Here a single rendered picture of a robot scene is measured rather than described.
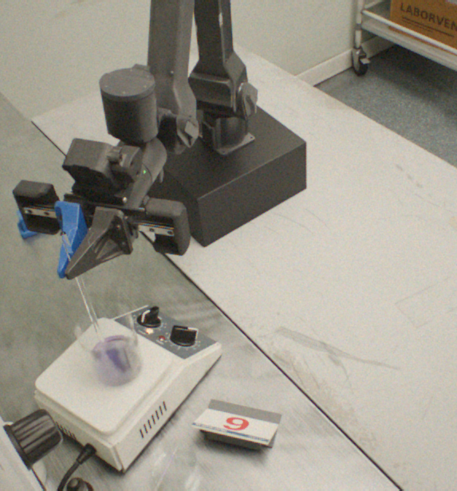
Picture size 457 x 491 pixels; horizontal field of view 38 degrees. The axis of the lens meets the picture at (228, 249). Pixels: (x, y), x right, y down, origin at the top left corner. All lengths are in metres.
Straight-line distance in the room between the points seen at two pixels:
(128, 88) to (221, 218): 0.36
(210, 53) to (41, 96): 1.47
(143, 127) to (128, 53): 1.73
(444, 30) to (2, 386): 2.33
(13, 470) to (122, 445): 0.58
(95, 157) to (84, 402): 0.28
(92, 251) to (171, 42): 0.26
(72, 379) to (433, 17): 2.36
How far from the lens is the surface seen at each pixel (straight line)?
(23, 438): 0.22
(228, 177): 0.97
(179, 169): 0.99
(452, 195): 1.11
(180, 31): 0.76
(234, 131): 1.00
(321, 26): 3.00
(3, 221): 1.16
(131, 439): 0.77
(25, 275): 1.05
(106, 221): 0.65
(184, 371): 0.79
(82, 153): 0.65
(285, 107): 1.29
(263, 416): 0.82
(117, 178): 0.66
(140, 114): 0.69
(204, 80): 0.92
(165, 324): 0.86
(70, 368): 0.79
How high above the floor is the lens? 1.61
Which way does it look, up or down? 45 degrees down
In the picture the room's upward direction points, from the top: 7 degrees counter-clockwise
